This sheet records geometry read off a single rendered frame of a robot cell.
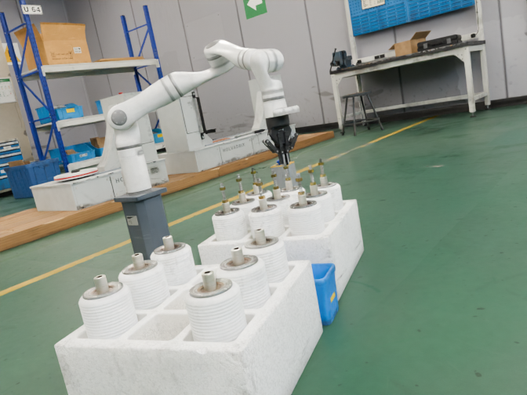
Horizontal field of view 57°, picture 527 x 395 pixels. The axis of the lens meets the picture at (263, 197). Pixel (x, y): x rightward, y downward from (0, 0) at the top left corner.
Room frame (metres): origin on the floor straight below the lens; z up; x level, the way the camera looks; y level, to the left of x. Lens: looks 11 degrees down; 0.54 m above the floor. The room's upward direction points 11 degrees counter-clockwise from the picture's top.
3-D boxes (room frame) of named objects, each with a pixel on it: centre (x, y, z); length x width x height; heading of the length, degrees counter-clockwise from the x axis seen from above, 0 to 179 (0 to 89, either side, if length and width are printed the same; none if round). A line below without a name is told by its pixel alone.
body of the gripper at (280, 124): (1.55, -0.09, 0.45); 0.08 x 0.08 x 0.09
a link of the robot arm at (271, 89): (1.54, -0.08, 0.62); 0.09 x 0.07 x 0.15; 120
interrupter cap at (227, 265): (0.89, 0.07, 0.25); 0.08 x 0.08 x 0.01
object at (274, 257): (1.00, 0.02, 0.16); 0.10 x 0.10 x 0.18
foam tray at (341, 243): (1.44, -0.04, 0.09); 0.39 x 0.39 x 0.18; 66
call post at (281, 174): (1.74, -0.09, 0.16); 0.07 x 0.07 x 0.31; 66
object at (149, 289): (0.99, 0.29, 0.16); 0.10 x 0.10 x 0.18
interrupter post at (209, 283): (0.78, 0.12, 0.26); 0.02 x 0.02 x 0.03
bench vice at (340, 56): (5.85, -1.20, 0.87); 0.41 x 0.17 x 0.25; 140
